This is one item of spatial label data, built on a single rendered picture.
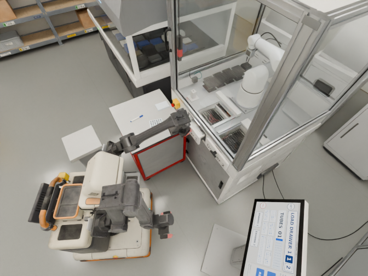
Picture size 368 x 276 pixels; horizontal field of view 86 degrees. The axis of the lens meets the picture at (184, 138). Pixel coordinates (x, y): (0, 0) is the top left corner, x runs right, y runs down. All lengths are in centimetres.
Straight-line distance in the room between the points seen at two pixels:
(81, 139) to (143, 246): 111
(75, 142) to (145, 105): 74
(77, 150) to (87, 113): 142
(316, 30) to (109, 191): 82
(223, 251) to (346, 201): 157
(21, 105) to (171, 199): 276
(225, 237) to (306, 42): 191
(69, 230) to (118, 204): 98
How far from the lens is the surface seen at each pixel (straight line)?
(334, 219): 285
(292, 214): 128
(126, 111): 208
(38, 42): 497
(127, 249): 204
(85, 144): 197
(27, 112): 380
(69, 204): 158
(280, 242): 126
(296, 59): 83
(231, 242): 229
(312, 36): 79
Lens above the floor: 226
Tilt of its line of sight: 56 degrees down
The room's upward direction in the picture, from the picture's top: 1 degrees clockwise
